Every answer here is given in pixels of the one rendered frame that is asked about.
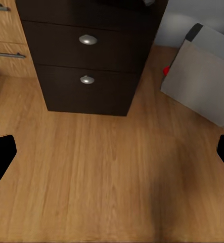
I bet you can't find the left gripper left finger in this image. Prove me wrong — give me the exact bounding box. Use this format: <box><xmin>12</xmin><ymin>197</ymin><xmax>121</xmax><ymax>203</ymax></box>
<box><xmin>0</xmin><ymin>135</ymin><xmax>17</xmax><ymax>180</ymax></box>

